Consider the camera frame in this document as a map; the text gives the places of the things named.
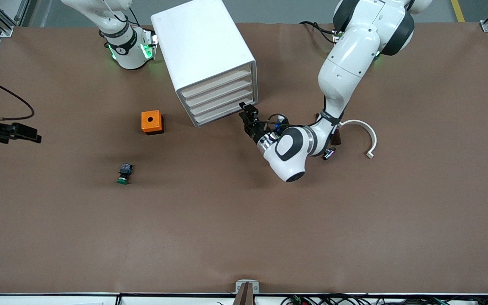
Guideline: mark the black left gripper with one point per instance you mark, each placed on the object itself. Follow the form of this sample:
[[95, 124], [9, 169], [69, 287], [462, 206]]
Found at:
[[256, 132]]

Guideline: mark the green push button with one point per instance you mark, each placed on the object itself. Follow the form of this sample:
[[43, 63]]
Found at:
[[124, 173]]

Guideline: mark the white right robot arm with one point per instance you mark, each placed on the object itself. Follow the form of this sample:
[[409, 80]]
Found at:
[[129, 55]]

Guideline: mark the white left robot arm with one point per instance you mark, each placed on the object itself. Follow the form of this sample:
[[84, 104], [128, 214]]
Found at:
[[345, 55]]

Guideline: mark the white drawer cabinet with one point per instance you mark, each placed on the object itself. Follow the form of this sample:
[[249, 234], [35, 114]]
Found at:
[[201, 42]]

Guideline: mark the small purple metallic connector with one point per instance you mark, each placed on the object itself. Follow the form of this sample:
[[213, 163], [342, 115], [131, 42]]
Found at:
[[330, 154]]

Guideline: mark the brown terminal block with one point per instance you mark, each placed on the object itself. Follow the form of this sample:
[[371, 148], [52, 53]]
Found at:
[[339, 139]]

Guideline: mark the brown table mat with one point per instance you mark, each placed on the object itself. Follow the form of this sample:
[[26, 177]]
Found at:
[[244, 212]]

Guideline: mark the orange button enclosure box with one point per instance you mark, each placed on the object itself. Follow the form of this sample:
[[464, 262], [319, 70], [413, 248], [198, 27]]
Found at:
[[151, 120]]

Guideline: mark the white curved bracket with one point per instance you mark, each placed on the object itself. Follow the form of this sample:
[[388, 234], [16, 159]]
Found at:
[[373, 140]]

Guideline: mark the grey metal mounting bracket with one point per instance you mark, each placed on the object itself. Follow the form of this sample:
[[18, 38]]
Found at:
[[239, 284]]

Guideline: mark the tan mounting post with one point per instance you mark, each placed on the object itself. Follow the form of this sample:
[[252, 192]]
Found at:
[[245, 296]]

